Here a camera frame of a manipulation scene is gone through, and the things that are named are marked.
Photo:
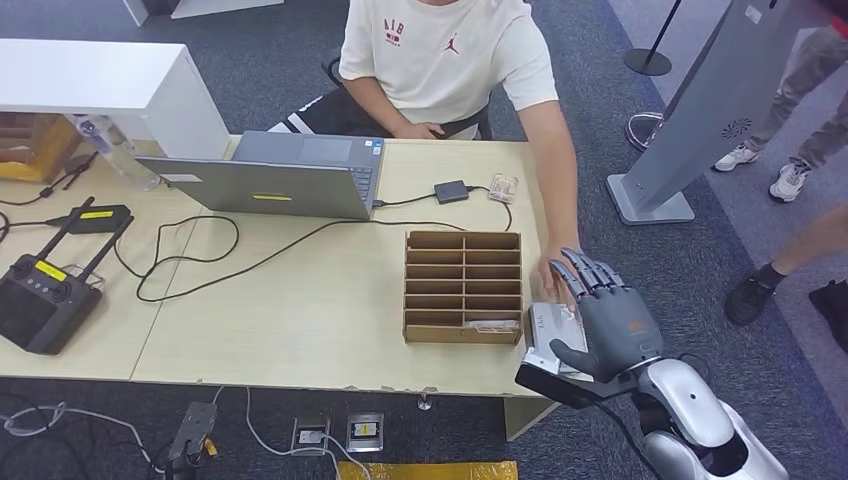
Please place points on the white cabinet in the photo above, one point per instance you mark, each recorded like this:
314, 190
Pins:
99, 73

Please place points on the clear plastic bottle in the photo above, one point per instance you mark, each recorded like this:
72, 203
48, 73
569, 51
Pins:
122, 158

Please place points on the grey kiosk stand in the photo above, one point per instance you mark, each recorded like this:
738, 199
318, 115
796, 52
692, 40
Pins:
722, 86

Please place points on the wooden box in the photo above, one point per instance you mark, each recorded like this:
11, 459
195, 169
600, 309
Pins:
40, 140

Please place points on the chrome stanchion base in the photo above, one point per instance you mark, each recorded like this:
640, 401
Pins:
639, 129

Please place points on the black power brick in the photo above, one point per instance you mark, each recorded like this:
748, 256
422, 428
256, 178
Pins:
99, 220

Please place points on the metal floor socket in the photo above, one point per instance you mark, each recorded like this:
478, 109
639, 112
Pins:
365, 432
310, 434

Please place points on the black remote controller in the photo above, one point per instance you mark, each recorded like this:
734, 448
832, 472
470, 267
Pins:
40, 310

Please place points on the black USB hub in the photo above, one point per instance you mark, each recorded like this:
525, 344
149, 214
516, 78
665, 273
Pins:
451, 192

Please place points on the person's left hand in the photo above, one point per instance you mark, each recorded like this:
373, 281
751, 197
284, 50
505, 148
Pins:
543, 272

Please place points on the white furniture base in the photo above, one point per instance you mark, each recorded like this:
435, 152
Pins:
212, 6

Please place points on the person's left forearm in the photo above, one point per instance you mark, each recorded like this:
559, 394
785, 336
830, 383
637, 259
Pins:
556, 199

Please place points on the grey card reader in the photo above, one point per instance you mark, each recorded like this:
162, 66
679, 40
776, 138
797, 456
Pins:
553, 324

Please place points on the black stanchion post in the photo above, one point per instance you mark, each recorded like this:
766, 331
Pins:
646, 63

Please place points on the grey device with yellow tag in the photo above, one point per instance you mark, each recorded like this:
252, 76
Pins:
192, 430

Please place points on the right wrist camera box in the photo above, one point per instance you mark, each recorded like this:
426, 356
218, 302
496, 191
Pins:
550, 387

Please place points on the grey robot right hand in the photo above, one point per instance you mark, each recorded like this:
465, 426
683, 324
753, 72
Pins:
619, 331

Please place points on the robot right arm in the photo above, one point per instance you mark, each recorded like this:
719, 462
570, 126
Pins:
689, 397

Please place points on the beige desk leg panel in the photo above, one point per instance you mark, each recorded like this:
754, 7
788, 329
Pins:
526, 416

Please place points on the grey laptop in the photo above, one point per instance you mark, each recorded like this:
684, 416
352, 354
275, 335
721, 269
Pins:
265, 189

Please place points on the person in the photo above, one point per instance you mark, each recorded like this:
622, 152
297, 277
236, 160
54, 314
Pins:
748, 301
444, 60
788, 182

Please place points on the person's right forearm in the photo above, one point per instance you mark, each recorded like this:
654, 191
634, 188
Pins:
374, 109

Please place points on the person's right hand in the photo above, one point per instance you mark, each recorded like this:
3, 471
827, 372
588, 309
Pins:
420, 130

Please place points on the cardboard slotted organizer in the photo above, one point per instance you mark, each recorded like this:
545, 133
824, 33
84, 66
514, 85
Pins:
437, 334

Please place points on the metal desk foot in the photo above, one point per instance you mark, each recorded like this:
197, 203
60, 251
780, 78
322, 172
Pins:
424, 401

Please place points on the yellow plastic bag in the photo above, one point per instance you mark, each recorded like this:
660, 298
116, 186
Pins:
427, 472

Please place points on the clear floor tube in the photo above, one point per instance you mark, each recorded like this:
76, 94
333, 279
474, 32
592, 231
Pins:
86, 414

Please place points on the room key card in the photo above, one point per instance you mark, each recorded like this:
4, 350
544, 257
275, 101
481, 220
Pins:
491, 326

